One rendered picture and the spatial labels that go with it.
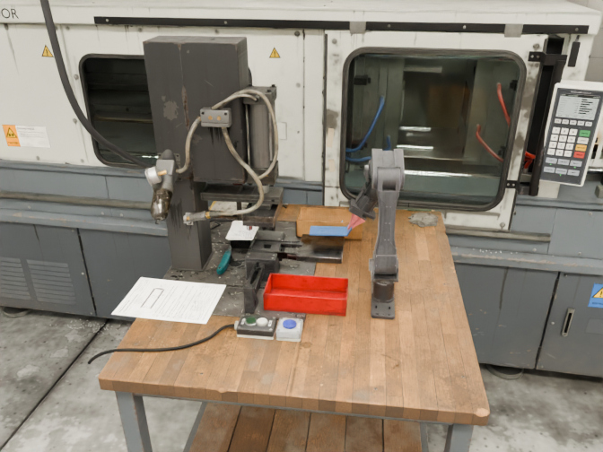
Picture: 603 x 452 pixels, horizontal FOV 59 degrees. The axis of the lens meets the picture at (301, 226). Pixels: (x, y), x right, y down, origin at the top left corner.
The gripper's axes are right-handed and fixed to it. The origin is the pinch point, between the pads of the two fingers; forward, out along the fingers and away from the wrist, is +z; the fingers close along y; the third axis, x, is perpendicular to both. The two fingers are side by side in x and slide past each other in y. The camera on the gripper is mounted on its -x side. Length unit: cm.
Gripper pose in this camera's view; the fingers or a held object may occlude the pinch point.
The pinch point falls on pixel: (350, 227)
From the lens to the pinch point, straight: 194.8
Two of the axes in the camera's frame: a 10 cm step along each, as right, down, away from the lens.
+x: -0.8, 4.4, -8.9
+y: -8.7, -4.7, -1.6
